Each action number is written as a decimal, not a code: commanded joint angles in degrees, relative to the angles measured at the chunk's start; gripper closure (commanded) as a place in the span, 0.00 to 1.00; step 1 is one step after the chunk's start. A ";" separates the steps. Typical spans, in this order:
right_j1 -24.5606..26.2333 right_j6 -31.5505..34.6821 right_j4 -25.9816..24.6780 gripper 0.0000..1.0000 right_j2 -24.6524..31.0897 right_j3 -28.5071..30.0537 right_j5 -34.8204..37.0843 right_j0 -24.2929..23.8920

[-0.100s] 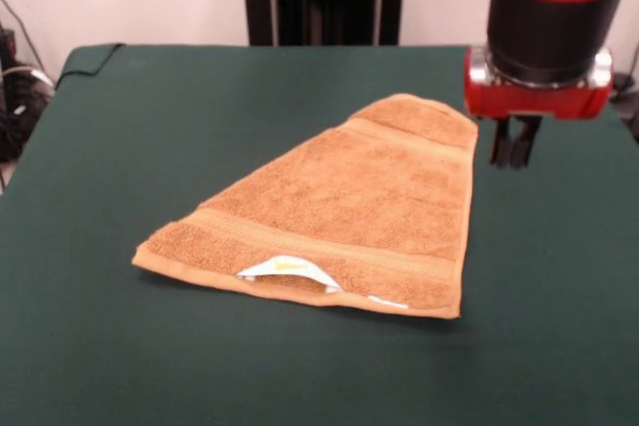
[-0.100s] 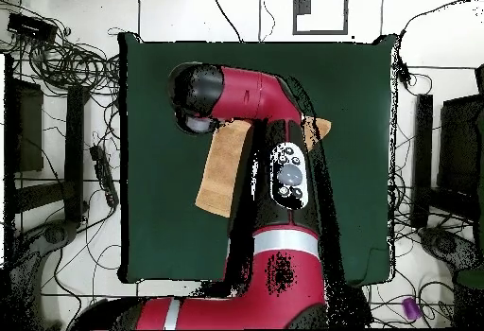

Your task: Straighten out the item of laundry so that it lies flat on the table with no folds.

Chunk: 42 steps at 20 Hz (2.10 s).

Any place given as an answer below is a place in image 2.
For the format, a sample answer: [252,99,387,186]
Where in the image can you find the tan terry towel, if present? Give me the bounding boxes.
[194,115,333,218]

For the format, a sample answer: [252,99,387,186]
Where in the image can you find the dark flat panel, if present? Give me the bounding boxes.
[4,77,44,173]

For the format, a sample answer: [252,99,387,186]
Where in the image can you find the dark green table cloth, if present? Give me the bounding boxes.
[117,30,398,286]

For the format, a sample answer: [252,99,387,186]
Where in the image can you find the black power strip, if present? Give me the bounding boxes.
[89,144,120,208]

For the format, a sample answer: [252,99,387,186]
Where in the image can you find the grey stand base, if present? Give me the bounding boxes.
[7,218,80,330]
[418,226,483,271]

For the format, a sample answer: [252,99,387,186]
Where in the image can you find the purple small object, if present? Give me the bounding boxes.
[401,296,423,322]

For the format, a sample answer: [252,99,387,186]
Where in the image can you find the black electronics box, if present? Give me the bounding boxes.
[6,11,59,44]

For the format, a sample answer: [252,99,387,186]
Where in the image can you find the long black cable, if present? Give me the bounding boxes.
[206,0,245,44]

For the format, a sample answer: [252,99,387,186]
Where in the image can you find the grey square floor frame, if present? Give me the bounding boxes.
[292,0,349,36]

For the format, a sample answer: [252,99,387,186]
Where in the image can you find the tangled black cables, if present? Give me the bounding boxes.
[387,61,477,328]
[0,0,121,97]

